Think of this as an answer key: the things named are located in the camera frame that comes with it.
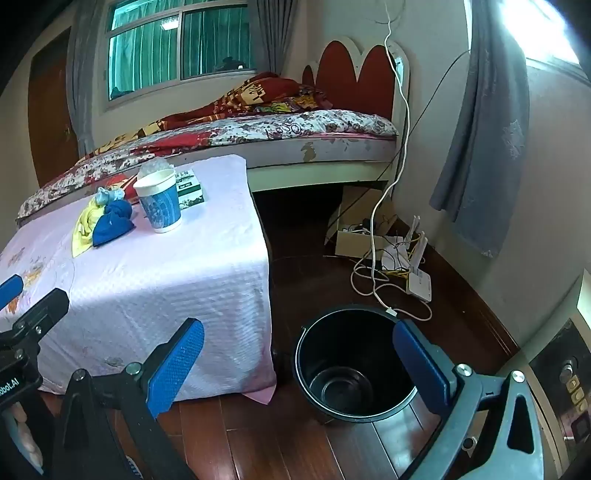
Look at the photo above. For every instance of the floral quilt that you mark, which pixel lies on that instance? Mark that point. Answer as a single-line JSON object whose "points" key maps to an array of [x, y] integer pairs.
{"points": [[332, 122]]}

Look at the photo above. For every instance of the blue print paper cup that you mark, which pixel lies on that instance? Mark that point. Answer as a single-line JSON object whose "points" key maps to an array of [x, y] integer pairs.
{"points": [[159, 207]]}

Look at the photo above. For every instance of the cardboard box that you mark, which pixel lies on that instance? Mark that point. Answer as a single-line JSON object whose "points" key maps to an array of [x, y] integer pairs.
{"points": [[355, 242]]}

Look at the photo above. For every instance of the white router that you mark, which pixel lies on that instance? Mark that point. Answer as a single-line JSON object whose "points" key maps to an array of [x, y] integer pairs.
{"points": [[420, 284]]}

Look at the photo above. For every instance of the black plastic bucket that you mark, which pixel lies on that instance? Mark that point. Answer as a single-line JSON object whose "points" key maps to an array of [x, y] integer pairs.
{"points": [[341, 392]]}

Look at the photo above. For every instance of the pink tablecloth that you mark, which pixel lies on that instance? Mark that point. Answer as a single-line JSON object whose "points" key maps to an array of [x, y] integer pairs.
{"points": [[161, 277]]}

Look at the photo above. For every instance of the person's left hand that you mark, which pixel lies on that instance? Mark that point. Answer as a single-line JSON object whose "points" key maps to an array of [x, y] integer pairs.
{"points": [[27, 438]]}

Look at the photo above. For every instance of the window with teal glass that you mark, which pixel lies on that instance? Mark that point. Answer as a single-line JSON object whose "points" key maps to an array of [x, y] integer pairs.
{"points": [[147, 50]]}

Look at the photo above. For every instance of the grey curtain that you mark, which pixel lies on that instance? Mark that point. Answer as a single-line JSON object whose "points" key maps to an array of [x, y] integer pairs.
{"points": [[485, 138], [270, 37], [83, 92]]}

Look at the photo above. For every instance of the red printed blanket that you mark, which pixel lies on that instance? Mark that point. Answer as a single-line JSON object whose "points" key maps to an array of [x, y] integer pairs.
{"points": [[258, 90]]}

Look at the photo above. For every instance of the red heart-shaped headboard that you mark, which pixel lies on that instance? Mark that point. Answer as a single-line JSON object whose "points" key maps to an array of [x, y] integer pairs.
{"points": [[360, 78]]}

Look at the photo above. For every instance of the green and white box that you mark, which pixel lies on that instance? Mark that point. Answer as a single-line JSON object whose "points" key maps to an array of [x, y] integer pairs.
{"points": [[190, 191]]}

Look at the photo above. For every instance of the bright window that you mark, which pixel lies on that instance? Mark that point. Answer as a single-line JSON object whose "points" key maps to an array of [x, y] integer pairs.
{"points": [[531, 23]]}

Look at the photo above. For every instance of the clear plastic bag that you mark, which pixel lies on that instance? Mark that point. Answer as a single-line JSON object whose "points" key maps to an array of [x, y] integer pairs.
{"points": [[152, 167]]}

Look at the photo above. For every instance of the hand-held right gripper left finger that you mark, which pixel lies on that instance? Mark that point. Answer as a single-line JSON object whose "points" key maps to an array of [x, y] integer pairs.
{"points": [[178, 364]]}

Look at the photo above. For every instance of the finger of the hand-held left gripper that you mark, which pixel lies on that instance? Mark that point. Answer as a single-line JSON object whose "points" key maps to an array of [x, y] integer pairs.
{"points": [[44, 309], [9, 288]]}

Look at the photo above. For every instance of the brown wooden door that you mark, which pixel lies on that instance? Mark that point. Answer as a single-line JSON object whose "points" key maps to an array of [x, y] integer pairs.
{"points": [[51, 115]]}

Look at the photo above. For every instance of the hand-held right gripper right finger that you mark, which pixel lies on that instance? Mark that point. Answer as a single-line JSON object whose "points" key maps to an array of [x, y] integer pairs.
{"points": [[420, 369]]}

